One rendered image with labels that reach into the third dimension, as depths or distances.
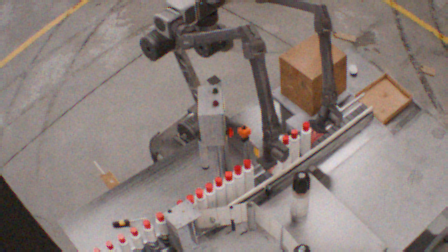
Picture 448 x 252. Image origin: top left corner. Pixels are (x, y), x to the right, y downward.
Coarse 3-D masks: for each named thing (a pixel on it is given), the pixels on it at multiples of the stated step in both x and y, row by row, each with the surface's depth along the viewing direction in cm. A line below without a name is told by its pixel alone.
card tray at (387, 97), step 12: (372, 84) 398; (384, 84) 400; (396, 84) 397; (372, 96) 394; (384, 96) 393; (396, 96) 393; (408, 96) 391; (384, 108) 387; (396, 108) 386; (384, 120) 377
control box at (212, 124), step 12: (204, 96) 311; (216, 96) 310; (204, 108) 306; (216, 108) 306; (204, 120) 306; (216, 120) 306; (204, 132) 311; (216, 132) 311; (204, 144) 316; (216, 144) 317
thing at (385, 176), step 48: (192, 144) 380; (240, 144) 378; (384, 144) 369; (432, 144) 366; (144, 192) 361; (192, 192) 359; (336, 192) 351; (384, 192) 347; (432, 192) 342; (96, 240) 340; (144, 240) 340; (384, 240) 326
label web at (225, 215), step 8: (216, 208) 323; (224, 208) 324; (232, 208) 322; (240, 208) 326; (256, 208) 324; (208, 216) 327; (216, 216) 328; (224, 216) 328; (232, 216) 326; (240, 216) 330; (256, 216) 329; (264, 216) 322; (200, 224) 331; (208, 224) 331; (224, 224) 333; (232, 224) 331; (264, 224) 327; (272, 224) 320; (280, 224) 314; (272, 232) 325; (280, 232) 319
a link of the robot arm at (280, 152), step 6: (264, 132) 322; (264, 138) 323; (276, 138) 326; (276, 144) 322; (282, 144) 323; (276, 150) 323; (282, 150) 320; (288, 150) 322; (276, 156) 322; (282, 156) 321; (288, 156) 325; (282, 162) 323
